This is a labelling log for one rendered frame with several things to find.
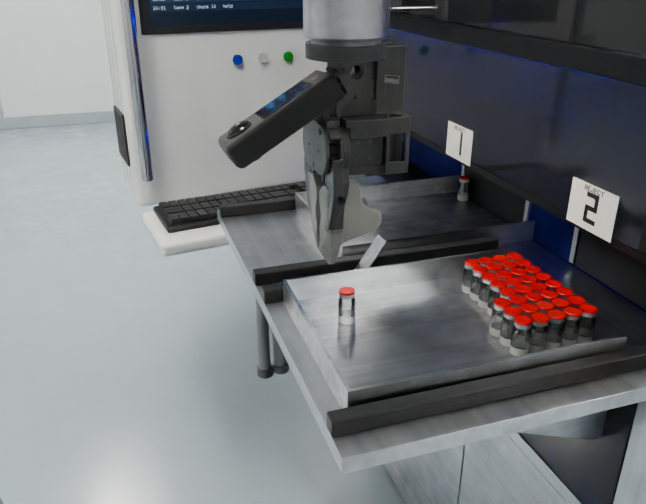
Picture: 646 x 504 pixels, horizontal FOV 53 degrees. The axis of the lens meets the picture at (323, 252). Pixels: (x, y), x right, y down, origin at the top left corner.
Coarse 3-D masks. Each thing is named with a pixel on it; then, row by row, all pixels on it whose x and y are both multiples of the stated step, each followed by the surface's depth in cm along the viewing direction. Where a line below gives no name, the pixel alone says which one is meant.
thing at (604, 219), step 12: (576, 180) 83; (576, 192) 84; (600, 192) 80; (576, 204) 84; (588, 204) 82; (600, 204) 80; (612, 204) 78; (576, 216) 84; (588, 216) 82; (600, 216) 80; (612, 216) 78; (588, 228) 82; (600, 228) 80; (612, 228) 78
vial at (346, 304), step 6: (354, 294) 81; (342, 300) 81; (348, 300) 81; (354, 300) 81; (342, 306) 81; (348, 306) 81; (354, 306) 81; (342, 312) 81; (348, 312) 81; (354, 312) 82; (342, 318) 82; (348, 318) 82; (354, 318) 82; (342, 324) 82; (348, 324) 82
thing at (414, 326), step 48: (288, 288) 84; (336, 288) 89; (384, 288) 91; (432, 288) 91; (336, 336) 80; (384, 336) 80; (432, 336) 80; (480, 336) 80; (624, 336) 74; (336, 384) 68; (384, 384) 65; (432, 384) 67
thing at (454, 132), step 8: (448, 128) 114; (456, 128) 111; (464, 128) 109; (448, 136) 114; (456, 136) 111; (464, 136) 109; (472, 136) 106; (448, 144) 114; (456, 144) 112; (464, 144) 109; (448, 152) 115; (456, 152) 112; (464, 152) 110; (464, 160) 110
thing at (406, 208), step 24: (384, 192) 125; (408, 192) 126; (432, 192) 128; (456, 192) 129; (384, 216) 117; (408, 216) 117; (432, 216) 117; (456, 216) 117; (480, 216) 117; (360, 240) 107; (408, 240) 100; (432, 240) 101; (456, 240) 103; (504, 240) 106
